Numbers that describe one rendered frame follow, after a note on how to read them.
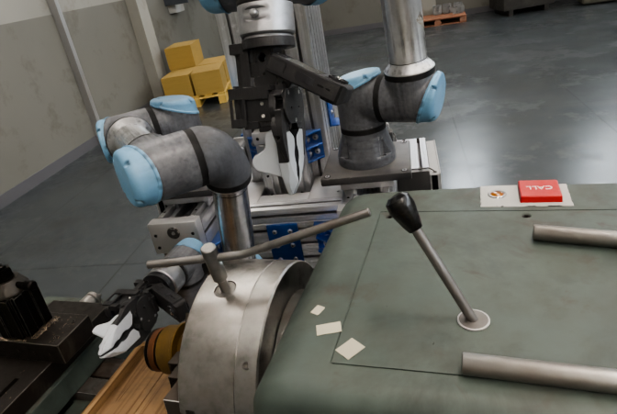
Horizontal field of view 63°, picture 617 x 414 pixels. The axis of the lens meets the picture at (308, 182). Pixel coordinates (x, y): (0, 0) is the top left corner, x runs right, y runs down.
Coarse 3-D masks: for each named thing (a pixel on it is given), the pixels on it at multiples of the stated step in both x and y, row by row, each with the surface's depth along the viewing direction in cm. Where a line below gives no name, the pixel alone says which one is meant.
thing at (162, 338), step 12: (180, 324) 87; (156, 336) 87; (168, 336) 86; (180, 336) 86; (144, 348) 87; (156, 348) 85; (168, 348) 84; (156, 360) 85; (168, 360) 84; (168, 372) 86
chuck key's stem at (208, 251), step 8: (208, 248) 70; (216, 248) 71; (208, 256) 70; (216, 256) 70; (208, 264) 71; (216, 264) 71; (216, 272) 72; (224, 272) 73; (216, 280) 72; (224, 280) 73; (224, 288) 74
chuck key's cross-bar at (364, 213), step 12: (348, 216) 65; (360, 216) 64; (312, 228) 67; (324, 228) 66; (276, 240) 68; (288, 240) 68; (228, 252) 71; (240, 252) 70; (252, 252) 69; (156, 264) 72; (168, 264) 72; (180, 264) 72
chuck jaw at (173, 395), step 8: (176, 352) 84; (176, 360) 82; (176, 368) 80; (168, 376) 78; (176, 376) 78; (176, 384) 76; (168, 392) 75; (176, 392) 75; (168, 400) 73; (176, 400) 73; (168, 408) 74; (176, 408) 73
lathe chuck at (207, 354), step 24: (240, 264) 81; (264, 264) 80; (216, 288) 76; (240, 288) 74; (192, 312) 73; (216, 312) 72; (240, 312) 71; (192, 336) 71; (216, 336) 70; (192, 360) 70; (216, 360) 69; (192, 384) 69; (216, 384) 68; (192, 408) 70; (216, 408) 68
